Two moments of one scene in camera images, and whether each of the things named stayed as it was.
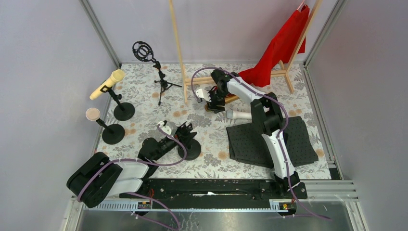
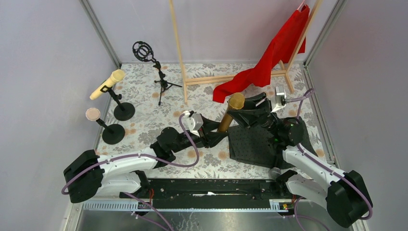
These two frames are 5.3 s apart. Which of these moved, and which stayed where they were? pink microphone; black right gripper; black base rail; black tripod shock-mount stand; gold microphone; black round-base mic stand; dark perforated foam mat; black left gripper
Moved: gold microphone; black right gripper; black left gripper
Stayed: black tripod shock-mount stand; pink microphone; black round-base mic stand; black base rail; dark perforated foam mat
